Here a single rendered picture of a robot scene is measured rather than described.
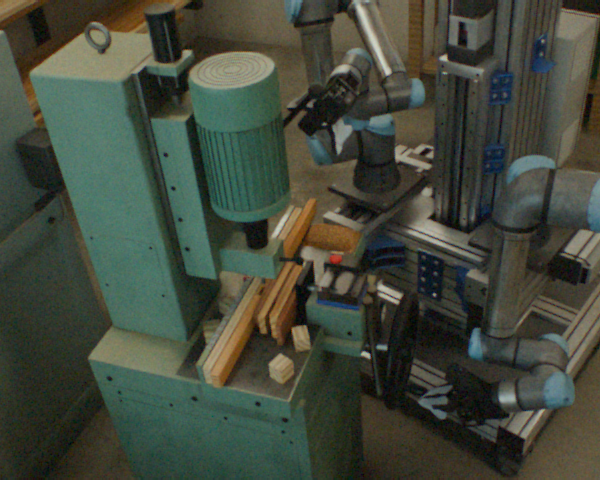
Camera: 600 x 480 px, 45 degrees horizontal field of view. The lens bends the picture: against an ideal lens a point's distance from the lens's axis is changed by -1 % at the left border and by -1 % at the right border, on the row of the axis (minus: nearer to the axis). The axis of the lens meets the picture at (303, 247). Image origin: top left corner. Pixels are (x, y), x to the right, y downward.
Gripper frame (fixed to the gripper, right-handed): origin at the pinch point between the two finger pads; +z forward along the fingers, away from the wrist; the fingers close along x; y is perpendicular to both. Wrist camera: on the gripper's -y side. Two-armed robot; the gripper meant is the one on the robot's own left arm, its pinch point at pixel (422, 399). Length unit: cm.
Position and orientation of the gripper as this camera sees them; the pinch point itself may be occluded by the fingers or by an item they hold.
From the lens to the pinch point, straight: 181.1
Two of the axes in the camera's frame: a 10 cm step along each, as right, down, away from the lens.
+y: 5.0, 7.8, 3.8
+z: -7.8, 2.2, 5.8
